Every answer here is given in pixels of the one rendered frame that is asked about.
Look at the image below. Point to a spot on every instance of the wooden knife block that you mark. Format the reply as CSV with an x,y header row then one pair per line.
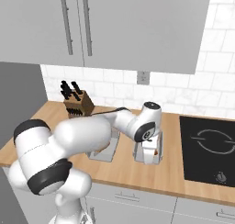
x,y
80,103

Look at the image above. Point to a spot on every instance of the clear container with vegetables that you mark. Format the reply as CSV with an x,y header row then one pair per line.
x,y
137,154

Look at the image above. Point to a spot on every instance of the grey fridge freezer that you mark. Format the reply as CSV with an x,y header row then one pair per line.
x,y
18,96

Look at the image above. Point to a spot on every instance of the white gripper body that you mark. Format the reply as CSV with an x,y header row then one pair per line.
x,y
149,152

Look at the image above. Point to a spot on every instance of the wide grey upper cupboard door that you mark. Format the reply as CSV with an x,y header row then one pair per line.
x,y
143,28

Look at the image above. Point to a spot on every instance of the black hob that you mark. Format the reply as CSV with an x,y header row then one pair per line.
x,y
208,151

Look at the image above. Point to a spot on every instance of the grey lower cupboard door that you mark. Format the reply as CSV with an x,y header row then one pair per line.
x,y
131,214

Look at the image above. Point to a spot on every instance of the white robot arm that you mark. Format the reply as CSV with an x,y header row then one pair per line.
x,y
79,136

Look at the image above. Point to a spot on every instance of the grey wall socket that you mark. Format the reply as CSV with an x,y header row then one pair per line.
x,y
143,77

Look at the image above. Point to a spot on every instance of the grey drawer front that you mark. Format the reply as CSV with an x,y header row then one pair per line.
x,y
199,210
153,198

